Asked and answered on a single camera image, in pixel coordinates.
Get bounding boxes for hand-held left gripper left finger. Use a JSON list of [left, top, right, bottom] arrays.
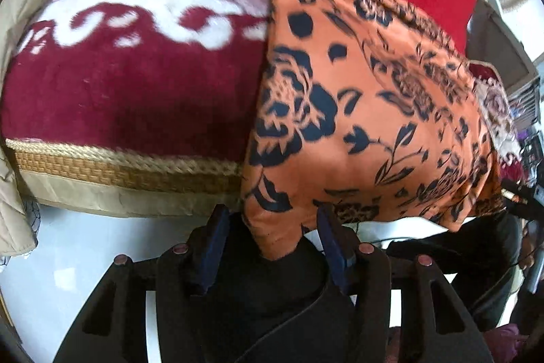
[[55, 203, 232, 363]]

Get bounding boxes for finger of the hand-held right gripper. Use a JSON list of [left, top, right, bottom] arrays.
[[501, 181, 544, 211]]

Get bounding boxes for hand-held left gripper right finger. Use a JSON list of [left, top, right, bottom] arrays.
[[317, 202, 494, 363]]

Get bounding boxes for orange floral cloth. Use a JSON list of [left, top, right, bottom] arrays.
[[240, 0, 506, 262]]

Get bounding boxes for person's black pants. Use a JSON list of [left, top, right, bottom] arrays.
[[204, 214, 523, 363]]

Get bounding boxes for woven mat with beige border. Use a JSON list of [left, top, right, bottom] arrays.
[[4, 137, 247, 219]]

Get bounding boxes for maroon floral plush blanket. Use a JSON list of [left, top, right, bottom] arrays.
[[0, 0, 532, 194]]

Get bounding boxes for beige quilted cloth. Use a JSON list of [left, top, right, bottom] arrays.
[[0, 0, 128, 262]]

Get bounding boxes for white window frame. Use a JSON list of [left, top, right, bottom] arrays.
[[478, 0, 544, 92]]

